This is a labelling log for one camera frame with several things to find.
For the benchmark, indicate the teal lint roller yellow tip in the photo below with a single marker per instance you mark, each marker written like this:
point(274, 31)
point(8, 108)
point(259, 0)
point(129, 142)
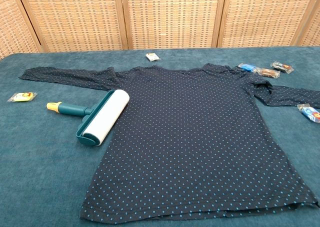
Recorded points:
point(105, 114)

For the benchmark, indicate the navy polka dot shirt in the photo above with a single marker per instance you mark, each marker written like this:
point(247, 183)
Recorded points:
point(187, 137)

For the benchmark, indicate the white snack packet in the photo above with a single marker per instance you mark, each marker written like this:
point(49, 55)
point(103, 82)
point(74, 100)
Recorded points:
point(152, 57)

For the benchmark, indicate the woven rattan screen panel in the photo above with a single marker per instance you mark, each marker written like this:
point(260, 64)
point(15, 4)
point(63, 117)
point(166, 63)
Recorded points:
point(75, 17)
point(265, 14)
point(12, 24)
point(313, 29)
point(172, 14)

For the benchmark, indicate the brown snack packet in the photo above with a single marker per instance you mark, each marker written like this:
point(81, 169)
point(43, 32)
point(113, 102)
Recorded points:
point(267, 73)

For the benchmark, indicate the dark snack packet orange print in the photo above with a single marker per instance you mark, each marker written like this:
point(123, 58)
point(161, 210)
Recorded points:
point(283, 67)

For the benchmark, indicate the teal velvet table cloth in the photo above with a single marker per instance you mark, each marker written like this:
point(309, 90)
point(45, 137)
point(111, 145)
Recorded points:
point(37, 162)

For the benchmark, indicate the yellow snack packet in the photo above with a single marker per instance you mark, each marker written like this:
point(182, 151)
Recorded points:
point(22, 96)

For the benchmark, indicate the light blue snack packet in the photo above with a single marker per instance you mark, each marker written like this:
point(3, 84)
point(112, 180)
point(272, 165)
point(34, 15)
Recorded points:
point(310, 112)

